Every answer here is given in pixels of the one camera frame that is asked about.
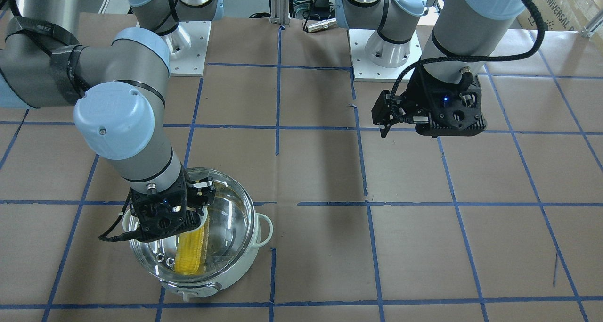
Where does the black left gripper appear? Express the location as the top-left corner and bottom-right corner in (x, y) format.
(371, 69), (427, 139)

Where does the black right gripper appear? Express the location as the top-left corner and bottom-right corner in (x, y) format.
(183, 169), (217, 217)

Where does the yellow corn cob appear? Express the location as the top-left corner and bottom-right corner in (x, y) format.
(174, 220), (209, 275)

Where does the glass pot lid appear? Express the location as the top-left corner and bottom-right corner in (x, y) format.
(129, 167), (256, 283)

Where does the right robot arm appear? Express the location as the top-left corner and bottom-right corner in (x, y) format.
(1, 0), (211, 215)

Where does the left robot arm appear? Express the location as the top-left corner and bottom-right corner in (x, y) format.
(336, 0), (547, 138)

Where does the pale green cooking pot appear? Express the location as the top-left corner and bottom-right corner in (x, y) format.
(122, 167), (274, 302)

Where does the black power adapter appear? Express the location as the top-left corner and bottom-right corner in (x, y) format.
(311, 0), (330, 11)

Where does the cardboard box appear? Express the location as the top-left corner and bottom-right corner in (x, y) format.
(533, 0), (602, 31)

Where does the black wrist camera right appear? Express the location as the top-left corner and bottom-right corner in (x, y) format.
(99, 189), (202, 243)

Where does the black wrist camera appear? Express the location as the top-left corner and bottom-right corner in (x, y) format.
(99, 189), (202, 243)
(415, 67), (488, 138)

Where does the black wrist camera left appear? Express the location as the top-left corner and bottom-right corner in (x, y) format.
(415, 67), (488, 138)

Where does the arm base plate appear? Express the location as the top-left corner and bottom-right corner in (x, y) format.
(143, 18), (212, 77)
(348, 29), (422, 82)

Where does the silver cable connector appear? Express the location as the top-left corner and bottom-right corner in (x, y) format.
(305, 18), (338, 33)

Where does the aluminium frame post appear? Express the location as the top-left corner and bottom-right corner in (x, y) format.
(269, 0), (292, 27)

